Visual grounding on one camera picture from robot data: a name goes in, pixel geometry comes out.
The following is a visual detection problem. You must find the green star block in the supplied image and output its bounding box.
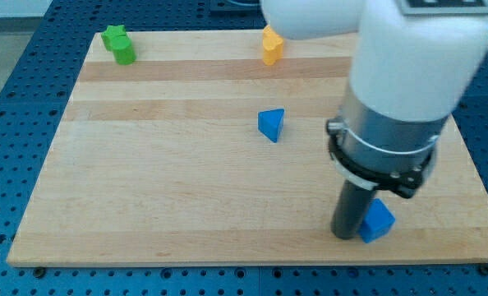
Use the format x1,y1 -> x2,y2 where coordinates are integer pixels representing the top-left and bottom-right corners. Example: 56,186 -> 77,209
100,25 -> 127,51

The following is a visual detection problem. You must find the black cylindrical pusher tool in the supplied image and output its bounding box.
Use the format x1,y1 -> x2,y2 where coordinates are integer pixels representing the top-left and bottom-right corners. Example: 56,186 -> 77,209
330,180 -> 376,240

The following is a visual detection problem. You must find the yellow block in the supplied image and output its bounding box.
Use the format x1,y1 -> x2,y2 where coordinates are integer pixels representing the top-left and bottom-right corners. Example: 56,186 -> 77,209
262,25 -> 284,66

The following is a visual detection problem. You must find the wooden board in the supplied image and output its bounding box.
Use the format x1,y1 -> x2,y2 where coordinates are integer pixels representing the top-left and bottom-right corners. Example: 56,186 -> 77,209
7,30 -> 488,267

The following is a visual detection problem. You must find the blue cube block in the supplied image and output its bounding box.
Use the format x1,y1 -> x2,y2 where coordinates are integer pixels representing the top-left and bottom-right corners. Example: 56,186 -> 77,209
358,198 -> 395,243

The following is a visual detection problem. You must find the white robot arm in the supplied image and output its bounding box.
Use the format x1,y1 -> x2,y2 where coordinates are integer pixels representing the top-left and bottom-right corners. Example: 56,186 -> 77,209
260,0 -> 488,201

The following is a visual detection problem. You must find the blue triangle block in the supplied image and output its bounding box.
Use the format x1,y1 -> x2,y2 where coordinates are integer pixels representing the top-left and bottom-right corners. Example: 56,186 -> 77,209
257,109 -> 285,143

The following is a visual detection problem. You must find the green cylinder block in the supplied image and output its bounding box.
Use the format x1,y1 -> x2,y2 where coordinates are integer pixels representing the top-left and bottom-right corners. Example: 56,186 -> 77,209
111,35 -> 136,65

